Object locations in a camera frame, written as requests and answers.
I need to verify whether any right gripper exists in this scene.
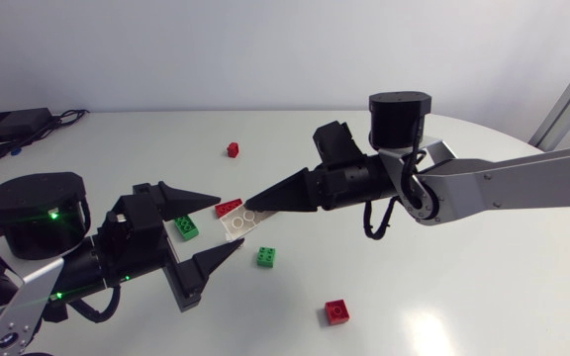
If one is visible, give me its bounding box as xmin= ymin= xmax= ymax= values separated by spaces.
xmin=243 ymin=155 xmax=398 ymax=213

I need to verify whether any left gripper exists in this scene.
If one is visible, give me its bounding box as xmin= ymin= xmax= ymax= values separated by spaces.
xmin=94 ymin=180 xmax=245 ymax=313

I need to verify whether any long white toy brick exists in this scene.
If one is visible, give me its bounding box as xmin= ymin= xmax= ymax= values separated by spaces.
xmin=219 ymin=206 xmax=279 ymax=242

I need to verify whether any green toy brick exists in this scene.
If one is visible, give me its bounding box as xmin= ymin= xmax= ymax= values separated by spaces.
xmin=256 ymin=245 xmax=277 ymax=269
xmin=173 ymin=214 xmax=200 ymax=242

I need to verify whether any black power brick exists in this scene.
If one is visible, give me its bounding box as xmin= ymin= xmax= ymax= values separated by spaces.
xmin=0 ymin=107 xmax=52 ymax=145

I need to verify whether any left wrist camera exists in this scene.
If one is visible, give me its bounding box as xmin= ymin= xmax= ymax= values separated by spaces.
xmin=97 ymin=194 xmax=166 ymax=251

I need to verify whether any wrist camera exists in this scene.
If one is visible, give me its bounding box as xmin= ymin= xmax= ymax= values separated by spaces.
xmin=313 ymin=120 xmax=365 ymax=167
xmin=97 ymin=194 xmax=166 ymax=251

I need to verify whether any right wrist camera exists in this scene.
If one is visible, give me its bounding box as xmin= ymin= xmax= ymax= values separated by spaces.
xmin=313 ymin=120 xmax=365 ymax=167

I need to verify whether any black power cable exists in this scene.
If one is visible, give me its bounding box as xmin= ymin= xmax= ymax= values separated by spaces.
xmin=0 ymin=108 xmax=90 ymax=159

